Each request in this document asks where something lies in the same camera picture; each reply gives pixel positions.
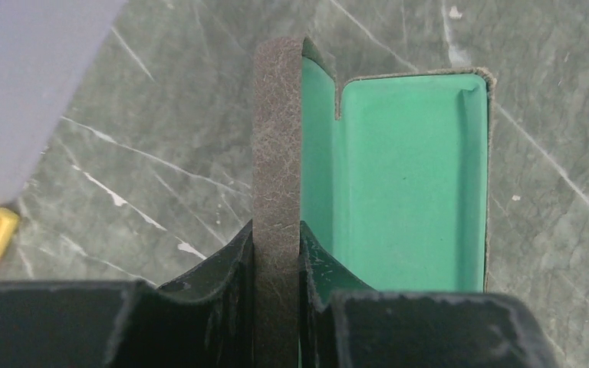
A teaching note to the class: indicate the brown glasses case green lining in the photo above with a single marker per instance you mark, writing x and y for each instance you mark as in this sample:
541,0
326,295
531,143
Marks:
390,172

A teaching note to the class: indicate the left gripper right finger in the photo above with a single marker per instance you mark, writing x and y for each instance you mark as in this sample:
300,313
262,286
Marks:
346,323

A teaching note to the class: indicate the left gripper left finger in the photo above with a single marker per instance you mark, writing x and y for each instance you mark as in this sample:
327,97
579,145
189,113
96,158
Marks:
202,318

